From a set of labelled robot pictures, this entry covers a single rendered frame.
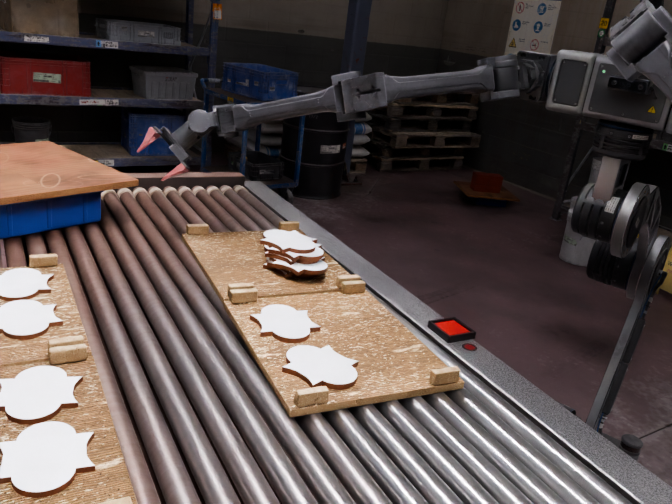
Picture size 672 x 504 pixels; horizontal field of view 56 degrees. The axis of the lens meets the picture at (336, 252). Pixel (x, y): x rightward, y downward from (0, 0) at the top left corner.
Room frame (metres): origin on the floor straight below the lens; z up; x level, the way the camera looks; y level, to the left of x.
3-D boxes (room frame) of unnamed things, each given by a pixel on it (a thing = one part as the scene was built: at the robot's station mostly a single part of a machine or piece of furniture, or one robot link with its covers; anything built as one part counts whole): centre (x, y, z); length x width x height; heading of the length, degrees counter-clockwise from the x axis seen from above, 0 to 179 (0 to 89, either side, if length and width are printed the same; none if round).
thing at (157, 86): (5.69, 1.70, 0.76); 0.50 x 0.36 x 0.24; 131
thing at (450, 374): (1.03, -0.23, 0.95); 0.06 x 0.02 x 0.03; 117
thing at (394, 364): (1.14, -0.02, 0.93); 0.41 x 0.35 x 0.02; 27
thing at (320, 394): (0.91, 0.01, 0.95); 0.06 x 0.02 x 0.03; 117
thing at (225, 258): (1.51, 0.17, 0.93); 0.41 x 0.35 x 0.02; 28
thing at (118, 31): (5.55, 1.88, 1.16); 0.60 x 0.40 x 0.15; 128
